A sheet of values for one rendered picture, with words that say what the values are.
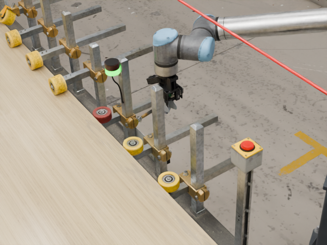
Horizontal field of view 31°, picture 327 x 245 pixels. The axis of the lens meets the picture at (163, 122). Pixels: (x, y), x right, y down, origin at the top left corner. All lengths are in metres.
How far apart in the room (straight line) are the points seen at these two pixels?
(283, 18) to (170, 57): 0.43
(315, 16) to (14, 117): 1.29
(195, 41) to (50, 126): 0.73
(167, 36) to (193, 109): 1.86
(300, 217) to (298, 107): 0.98
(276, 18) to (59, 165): 0.98
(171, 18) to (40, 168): 2.94
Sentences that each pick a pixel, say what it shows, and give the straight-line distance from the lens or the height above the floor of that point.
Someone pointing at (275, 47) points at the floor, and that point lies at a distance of 4.62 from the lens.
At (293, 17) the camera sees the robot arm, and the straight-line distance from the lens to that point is 2.17.
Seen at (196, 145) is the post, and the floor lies 1.06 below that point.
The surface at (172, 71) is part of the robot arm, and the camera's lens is 2.19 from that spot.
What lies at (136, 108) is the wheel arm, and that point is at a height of 0.86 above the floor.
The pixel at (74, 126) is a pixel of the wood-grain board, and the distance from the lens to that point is 2.44.
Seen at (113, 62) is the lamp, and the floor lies 1.16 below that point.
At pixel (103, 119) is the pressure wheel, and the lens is 2.46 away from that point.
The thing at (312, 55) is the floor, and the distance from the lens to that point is 4.56.
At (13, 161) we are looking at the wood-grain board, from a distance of 2.34.
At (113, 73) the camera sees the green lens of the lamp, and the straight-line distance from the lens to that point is 2.33.
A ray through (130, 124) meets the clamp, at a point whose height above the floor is 0.85.
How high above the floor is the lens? 2.41
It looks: 39 degrees down
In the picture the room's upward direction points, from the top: 3 degrees counter-clockwise
